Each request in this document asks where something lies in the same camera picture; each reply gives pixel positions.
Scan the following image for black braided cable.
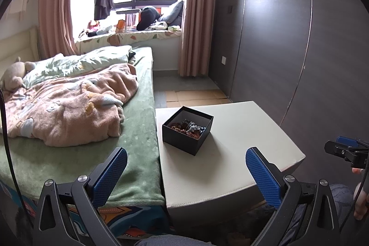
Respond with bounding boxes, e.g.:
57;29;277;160
339;160;369;231

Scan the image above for black cardboard jewelry box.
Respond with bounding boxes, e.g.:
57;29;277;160
162;106;214;156

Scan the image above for flat cardboard sheet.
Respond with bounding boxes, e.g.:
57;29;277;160
165;89;231;108

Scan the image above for pink curtain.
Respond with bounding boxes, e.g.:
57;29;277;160
37;0;80;58
178;0;216;77

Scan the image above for black bag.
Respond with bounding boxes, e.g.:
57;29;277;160
136;6;162;31

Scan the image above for brown seed bead bracelet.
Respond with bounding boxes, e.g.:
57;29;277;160
170;123;203;139

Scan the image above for dark stone bracelet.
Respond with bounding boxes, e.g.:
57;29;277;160
181;119;207;133

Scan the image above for pale green printed quilt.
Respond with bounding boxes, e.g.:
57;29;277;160
21;45;133;89

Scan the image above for person's right hand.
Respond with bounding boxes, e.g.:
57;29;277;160
352;167;369;221

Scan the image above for beige plush toy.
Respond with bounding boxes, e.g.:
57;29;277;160
0;56;37;91

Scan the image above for white leather side table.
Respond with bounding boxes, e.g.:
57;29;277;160
155;101;307;218

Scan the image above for pink fleece blanket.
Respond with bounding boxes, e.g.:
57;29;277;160
0;63;140;148

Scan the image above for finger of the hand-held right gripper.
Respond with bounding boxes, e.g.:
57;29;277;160
324;140;358;162
336;136;369;150

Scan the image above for dark grey pillow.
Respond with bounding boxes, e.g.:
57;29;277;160
158;0;184;26

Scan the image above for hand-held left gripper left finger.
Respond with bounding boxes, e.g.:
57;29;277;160
33;147;129;246

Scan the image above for cream padded headboard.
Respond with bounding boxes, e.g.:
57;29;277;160
0;26;40;74

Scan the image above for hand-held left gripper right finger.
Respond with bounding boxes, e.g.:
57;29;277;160
245;147;341;246

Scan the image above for bed with green sheet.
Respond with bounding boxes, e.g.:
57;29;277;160
0;47;171;238

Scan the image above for person's trouser leg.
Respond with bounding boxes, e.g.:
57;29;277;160
134;183;356;246

